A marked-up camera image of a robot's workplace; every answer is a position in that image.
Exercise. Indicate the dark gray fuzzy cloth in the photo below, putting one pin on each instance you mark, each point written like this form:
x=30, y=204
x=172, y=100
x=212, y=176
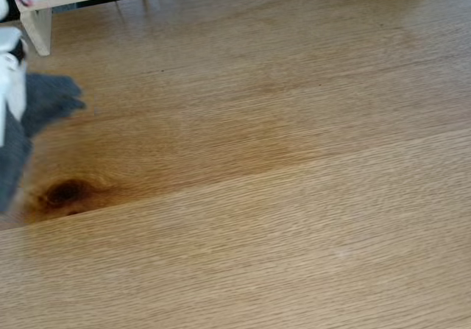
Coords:
x=40, y=97

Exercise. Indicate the light wooden stand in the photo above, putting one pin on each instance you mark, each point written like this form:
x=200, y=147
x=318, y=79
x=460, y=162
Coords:
x=38, y=31

